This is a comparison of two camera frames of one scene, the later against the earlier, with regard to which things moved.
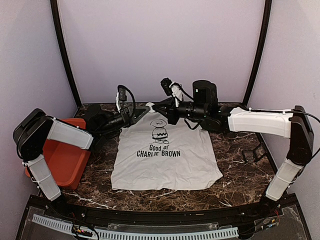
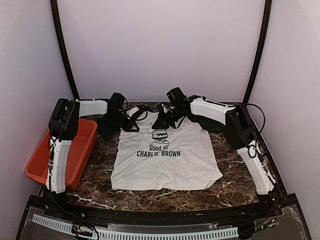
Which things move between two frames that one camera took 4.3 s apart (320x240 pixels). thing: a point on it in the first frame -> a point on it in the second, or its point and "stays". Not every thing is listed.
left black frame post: [55, 13] stays
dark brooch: [150, 104] -> [151, 129]
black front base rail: [242, 215] stays
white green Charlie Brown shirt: [153, 154] stays
